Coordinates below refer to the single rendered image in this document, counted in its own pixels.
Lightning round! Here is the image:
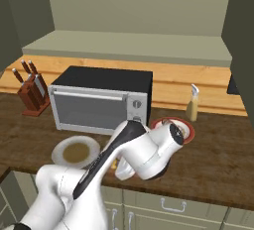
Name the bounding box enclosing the grey green base cabinet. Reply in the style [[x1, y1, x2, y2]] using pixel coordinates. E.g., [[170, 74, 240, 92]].
[[0, 170, 38, 230]]

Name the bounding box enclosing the silver drawer handle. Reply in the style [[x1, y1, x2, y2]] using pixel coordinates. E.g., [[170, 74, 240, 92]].
[[160, 196, 188, 214]]

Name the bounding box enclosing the brown wooden knife block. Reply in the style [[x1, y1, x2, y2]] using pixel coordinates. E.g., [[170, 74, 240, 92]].
[[17, 73, 52, 118]]

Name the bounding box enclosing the silver black toaster oven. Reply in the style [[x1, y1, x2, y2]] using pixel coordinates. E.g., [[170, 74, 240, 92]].
[[48, 64, 154, 137]]

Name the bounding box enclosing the brown handled knife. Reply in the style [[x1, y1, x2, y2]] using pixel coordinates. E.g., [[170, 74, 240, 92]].
[[20, 58, 33, 75], [12, 67, 25, 85], [28, 59, 40, 75]]

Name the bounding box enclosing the silver cupboard door handle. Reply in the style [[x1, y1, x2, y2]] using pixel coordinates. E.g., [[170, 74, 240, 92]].
[[111, 208, 119, 230], [126, 211, 135, 230]]

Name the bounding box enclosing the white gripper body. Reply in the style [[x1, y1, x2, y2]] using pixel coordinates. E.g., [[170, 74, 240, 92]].
[[114, 156, 137, 181]]

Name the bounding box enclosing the steel bladed knife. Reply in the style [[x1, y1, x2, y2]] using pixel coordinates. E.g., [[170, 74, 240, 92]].
[[34, 73, 47, 98]]

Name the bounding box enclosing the dark green wall cabinet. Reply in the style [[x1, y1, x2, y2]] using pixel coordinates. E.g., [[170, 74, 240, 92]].
[[0, 0, 56, 76], [220, 0, 254, 130]]

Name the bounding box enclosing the brown round pastry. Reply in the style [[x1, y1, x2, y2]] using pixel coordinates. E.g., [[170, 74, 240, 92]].
[[62, 142, 90, 165]]

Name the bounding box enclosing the yellow oil bottle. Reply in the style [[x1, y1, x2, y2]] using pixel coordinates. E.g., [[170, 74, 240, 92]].
[[185, 83, 200, 123]]

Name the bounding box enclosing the toaster oven glass door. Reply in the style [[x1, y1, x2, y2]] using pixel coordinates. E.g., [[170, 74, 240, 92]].
[[49, 86, 131, 133]]

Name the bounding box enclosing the pale green cupboard door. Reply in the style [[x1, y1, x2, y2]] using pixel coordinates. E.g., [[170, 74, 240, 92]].
[[102, 201, 124, 230], [123, 209, 223, 230]]

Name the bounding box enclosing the red rimmed plate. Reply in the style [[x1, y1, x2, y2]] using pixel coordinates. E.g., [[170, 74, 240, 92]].
[[150, 116, 196, 146]]

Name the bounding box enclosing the pale green drawer front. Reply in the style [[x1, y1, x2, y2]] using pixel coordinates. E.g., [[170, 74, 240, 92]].
[[122, 188, 229, 224], [223, 206, 254, 230]]

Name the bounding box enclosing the silver toaster oven door handle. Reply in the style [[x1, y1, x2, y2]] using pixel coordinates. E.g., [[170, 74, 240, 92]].
[[53, 89, 124, 102]]

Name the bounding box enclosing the yellow pastry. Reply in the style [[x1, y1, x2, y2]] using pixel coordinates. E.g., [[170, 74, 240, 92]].
[[110, 159, 120, 172]]

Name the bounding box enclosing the white plate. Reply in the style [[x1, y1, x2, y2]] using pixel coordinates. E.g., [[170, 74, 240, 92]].
[[51, 135, 101, 170]]

